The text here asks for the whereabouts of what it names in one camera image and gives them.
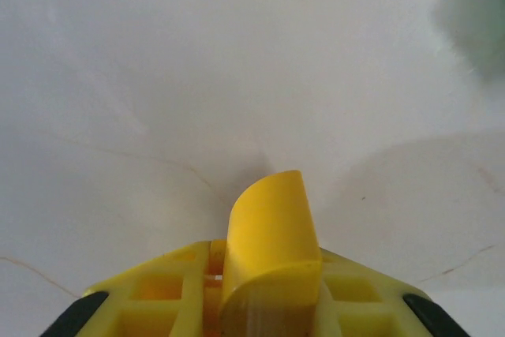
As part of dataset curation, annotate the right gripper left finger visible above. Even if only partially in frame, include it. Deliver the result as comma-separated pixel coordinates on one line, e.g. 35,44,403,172
47,238,226,337

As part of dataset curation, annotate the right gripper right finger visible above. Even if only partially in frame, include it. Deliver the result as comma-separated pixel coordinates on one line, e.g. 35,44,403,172
313,247,465,337

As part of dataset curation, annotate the yellow curved lego brick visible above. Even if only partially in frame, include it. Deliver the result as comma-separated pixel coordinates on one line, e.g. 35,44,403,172
219,170,324,337

